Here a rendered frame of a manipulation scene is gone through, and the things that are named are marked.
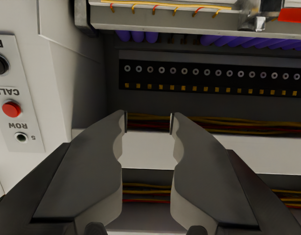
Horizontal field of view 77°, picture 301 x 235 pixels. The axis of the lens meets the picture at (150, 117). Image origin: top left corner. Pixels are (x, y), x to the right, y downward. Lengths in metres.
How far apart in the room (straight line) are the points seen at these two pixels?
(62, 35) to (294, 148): 0.28
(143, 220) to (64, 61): 0.33
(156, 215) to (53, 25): 0.38
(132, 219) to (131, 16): 0.36
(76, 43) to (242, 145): 0.22
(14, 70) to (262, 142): 0.27
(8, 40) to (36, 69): 0.03
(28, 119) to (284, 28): 0.28
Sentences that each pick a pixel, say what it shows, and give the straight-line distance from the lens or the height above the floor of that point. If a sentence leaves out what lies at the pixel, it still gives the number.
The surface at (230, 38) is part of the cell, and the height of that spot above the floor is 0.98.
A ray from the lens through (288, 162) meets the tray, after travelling 0.28.
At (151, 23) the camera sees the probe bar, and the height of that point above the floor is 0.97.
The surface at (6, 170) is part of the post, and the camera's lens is 0.29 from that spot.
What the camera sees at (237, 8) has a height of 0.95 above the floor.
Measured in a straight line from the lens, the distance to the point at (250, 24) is 0.21.
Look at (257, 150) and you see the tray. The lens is 0.26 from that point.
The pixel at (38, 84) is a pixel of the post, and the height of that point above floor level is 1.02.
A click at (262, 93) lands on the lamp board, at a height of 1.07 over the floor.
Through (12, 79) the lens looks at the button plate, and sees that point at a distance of 0.22.
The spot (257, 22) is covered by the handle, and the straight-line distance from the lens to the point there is 0.20.
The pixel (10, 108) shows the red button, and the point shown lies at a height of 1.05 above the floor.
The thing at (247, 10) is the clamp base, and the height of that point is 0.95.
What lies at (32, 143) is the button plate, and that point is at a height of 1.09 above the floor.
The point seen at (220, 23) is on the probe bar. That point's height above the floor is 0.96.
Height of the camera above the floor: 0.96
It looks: 27 degrees up
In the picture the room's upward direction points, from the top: 177 degrees counter-clockwise
